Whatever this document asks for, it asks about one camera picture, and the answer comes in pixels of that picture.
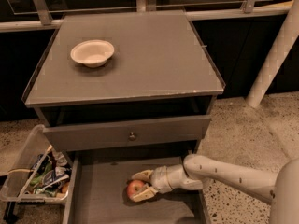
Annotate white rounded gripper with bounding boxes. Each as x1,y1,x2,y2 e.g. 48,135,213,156
131,164,190,203

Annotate red apple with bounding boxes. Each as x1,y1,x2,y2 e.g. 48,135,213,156
126,180,145,200

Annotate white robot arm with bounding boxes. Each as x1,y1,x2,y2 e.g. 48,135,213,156
127,154,299,224

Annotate round metal drawer knob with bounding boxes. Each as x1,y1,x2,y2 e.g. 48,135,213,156
129,132,136,141

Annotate grey open middle drawer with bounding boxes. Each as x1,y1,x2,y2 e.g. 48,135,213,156
63,142,211,224

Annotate grey top drawer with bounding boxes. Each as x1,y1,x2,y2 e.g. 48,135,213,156
44,115,210,151

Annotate grey drawer cabinet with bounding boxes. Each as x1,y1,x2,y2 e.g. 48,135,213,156
21,10,226,161

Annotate snack packets in bin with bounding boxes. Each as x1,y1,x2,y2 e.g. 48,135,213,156
24,146,72,199

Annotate clear plastic bin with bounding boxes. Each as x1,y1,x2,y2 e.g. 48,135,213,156
0,125,68,204

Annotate white paper bowl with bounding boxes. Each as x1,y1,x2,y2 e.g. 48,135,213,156
70,40,115,68

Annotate white diagonal post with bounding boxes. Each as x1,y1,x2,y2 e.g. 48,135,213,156
246,0,299,108

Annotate metal horizontal rail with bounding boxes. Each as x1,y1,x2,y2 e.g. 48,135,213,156
0,1,293,33

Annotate left metal bracket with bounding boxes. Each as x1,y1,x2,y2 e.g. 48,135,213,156
33,0,52,25

